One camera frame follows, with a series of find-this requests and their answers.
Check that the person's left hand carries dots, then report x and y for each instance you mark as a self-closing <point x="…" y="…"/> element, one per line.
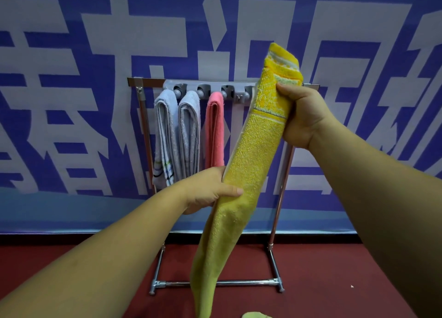
<point x="203" y="190"/>

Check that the person's right hand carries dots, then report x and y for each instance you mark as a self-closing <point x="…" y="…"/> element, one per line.
<point x="309" y="117"/>

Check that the yellow towel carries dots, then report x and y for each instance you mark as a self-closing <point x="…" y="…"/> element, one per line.
<point x="248" y="155"/>

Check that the pink towel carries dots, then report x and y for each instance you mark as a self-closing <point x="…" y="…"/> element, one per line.
<point x="214" y="131"/>

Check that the plain light blue towel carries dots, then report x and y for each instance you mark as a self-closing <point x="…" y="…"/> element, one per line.
<point x="189" y="131"/>

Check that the striped light blue towel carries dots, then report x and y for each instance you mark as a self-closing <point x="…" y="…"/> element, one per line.
<point x="165" y="127"/>

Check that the metal towel rack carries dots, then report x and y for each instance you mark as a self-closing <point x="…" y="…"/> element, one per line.
<point x="148" y="82"/>

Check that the pale green towel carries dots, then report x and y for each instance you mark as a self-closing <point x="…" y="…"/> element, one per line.
<point x="255" y="315"/>

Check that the person's right forearm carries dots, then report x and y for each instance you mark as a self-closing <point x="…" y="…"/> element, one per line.
<point x="386" y="207"/>

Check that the person's left forearm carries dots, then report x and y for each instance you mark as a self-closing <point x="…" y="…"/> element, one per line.
<point x="96" y="262"/>

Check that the grey plastic clip strip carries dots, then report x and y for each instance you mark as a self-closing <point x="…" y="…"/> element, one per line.
<point x="193" y="85"/>

